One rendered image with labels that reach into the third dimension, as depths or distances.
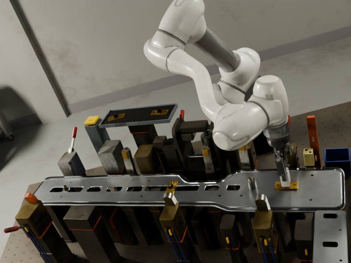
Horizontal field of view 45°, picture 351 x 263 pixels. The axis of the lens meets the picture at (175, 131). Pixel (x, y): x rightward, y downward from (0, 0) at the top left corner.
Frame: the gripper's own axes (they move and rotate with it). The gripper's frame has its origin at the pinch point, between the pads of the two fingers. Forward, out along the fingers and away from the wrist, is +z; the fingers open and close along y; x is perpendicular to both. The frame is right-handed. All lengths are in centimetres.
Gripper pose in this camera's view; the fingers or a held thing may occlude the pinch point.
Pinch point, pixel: (284, 177)
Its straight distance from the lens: 162.5
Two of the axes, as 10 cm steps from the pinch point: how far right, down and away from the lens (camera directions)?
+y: -2.8, 5.9, -7.6
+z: 2.7, 8.1, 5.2
